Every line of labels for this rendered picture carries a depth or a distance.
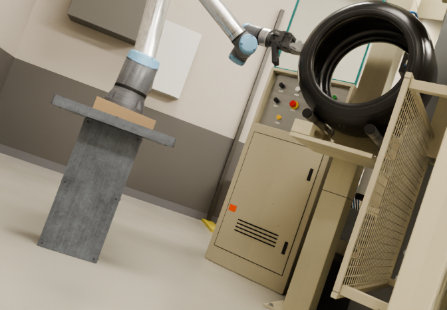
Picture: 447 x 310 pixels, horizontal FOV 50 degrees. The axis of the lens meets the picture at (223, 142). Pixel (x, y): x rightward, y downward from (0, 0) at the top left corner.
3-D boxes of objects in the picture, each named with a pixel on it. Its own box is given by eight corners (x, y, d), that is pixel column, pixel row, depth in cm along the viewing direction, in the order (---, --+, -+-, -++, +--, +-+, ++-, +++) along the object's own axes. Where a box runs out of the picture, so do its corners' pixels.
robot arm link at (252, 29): (241, 44, 251) (251, 28, 252) (261, 50, 244) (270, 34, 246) (235, 34, 243) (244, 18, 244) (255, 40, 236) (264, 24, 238)
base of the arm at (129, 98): (100, 98, 203) (109, 77, 204) (103, 104, 222) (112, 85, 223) (142, 116, 205) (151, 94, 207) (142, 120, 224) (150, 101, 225)
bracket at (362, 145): (316, 139, 243) (322, 121, 244) (394, 161, 223) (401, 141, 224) (314, 138, 240) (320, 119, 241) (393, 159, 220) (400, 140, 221)
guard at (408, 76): (384, 285, 216) (432, 139, 220) (388, 287, 215) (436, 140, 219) (330, 297, 139) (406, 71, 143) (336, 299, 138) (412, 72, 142)
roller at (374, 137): (379, 142, 226) (389, 142, 224) (380, 152, 225) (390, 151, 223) (363, 124, 196) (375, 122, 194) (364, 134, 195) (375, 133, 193)
